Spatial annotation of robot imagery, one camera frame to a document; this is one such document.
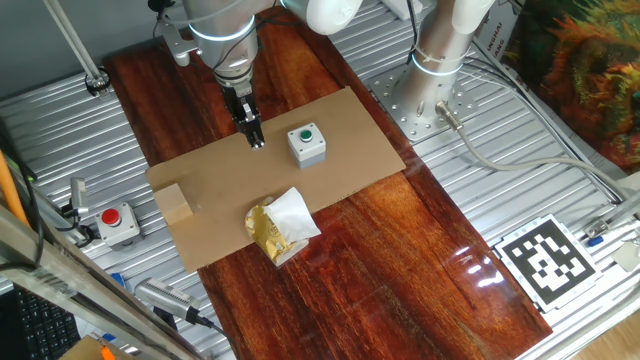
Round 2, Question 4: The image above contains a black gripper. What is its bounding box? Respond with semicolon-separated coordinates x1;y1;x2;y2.
221;78;266;150

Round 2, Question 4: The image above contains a small wooden block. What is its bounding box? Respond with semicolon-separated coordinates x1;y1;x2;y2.
152;182;195;227

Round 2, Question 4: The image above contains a brown cardboard sheet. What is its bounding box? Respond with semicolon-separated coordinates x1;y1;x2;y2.
144;86;407;275

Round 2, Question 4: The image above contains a green push button box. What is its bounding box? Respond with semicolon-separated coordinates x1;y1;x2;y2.
286;122;327;170

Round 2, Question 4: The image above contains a gold tissue pack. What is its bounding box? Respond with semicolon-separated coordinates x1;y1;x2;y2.
243;186;323;267

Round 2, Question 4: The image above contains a red push button box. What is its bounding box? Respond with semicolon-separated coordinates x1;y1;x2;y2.
94;201;143;251

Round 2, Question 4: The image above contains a red-brown wooden board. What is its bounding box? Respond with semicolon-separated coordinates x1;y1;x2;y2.
102;7;554;360

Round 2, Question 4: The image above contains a white power strip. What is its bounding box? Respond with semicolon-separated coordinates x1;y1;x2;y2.
382;0;426;21

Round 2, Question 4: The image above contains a metal stand pole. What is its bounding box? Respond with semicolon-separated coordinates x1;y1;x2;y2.
42;0;112;99

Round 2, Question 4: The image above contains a white printed paper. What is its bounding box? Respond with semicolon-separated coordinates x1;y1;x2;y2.
469;0;524;71

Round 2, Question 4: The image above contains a brown cardboard box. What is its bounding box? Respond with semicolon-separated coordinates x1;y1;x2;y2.
58;334;137;360

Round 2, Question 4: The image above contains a black keyboard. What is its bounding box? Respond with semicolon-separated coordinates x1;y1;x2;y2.
0;284;82;360

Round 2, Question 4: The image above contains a black white fiducial marker board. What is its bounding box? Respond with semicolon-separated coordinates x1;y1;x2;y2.
492;213;604;314

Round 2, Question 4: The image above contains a colourful painted cloth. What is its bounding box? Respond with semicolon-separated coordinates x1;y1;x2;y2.
499;0;640;174

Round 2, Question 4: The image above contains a small metal clip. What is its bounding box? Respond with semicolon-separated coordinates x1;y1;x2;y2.
583;218;610;240

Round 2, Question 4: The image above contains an aluminium profile bar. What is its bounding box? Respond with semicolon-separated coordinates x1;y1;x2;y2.
592;187;640;234

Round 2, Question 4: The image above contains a white paper tag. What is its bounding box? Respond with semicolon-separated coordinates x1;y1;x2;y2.
610;239;640;274

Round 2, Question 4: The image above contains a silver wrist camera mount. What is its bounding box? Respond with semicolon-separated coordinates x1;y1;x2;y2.
158;18;205;69

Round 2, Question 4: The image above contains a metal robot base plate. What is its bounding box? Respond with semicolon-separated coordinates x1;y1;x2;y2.
367;62;479;142

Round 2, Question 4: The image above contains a small grey camera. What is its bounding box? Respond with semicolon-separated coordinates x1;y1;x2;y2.
68;176;91;217

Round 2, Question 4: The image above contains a silver ribbed camera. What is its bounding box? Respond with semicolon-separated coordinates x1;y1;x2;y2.
133;277;202;324

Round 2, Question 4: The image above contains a black base cable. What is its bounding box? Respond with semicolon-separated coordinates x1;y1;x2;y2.
405;0;422;54

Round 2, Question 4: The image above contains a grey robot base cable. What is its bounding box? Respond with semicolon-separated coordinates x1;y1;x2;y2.
433;99;634;201

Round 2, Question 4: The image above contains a black camera usb cable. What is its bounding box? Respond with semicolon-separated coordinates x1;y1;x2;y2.
187;307;242;360

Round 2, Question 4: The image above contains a black hanging cable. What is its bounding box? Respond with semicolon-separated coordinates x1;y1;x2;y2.
0;117;44;271

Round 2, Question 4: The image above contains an aluminium frame beam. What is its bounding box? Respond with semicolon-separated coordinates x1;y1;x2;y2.
0;202;206;360

